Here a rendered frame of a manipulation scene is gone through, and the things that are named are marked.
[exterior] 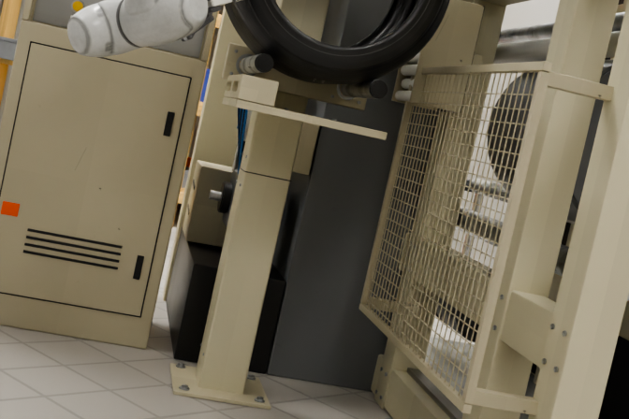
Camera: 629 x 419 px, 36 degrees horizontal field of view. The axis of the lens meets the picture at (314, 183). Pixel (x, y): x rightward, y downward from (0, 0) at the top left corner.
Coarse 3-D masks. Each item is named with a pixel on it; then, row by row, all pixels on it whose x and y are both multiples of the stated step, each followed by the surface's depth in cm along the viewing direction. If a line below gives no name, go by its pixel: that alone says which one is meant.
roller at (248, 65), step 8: (256, 56) 227; (264, 56) 226; (240, 64) 258; (248, 64) 239; (256, 64) 226; (264, 64) 227; (272, 64) 227; (248, 72) 249; (256, 72) 235; (264, 72) 227
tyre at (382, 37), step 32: (256, 0) 224; (416, 0) 256; (448, 0) 236; (256, 32) 228; (288, 32) 226; (384, 32) 257; (416, 32) 232; (288, 64) 230; (320, 64) 229; (352, 64) 230; (384, 64) 232
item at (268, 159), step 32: (288, 0) 263; (320, 0) 264; (320, 32) 265; (288, 96) 266; (256, 128) 265; (288, 128) 266; (256, 160) 266; (288, 160) 267; (256, 192) 267; (256, 224) 268; (224, 256) 271; (256, 256) 268; (224, 288) 268; (256, 288) 269; (224, 320) 269; (256, 320) 270; (224, 352) 269; (224, 384) 270
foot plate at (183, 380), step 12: (180, 372) 279; (192, 372) 282; (180, 384) 268; (192, 384) 270; (252, 384) 283; (192, 396) 262; (204, 396) 263; (216, 396) 265; (228, 396) 267; (240, 396) 269; (252, 396) 272; (264, 396) 274; (264, 408) 266
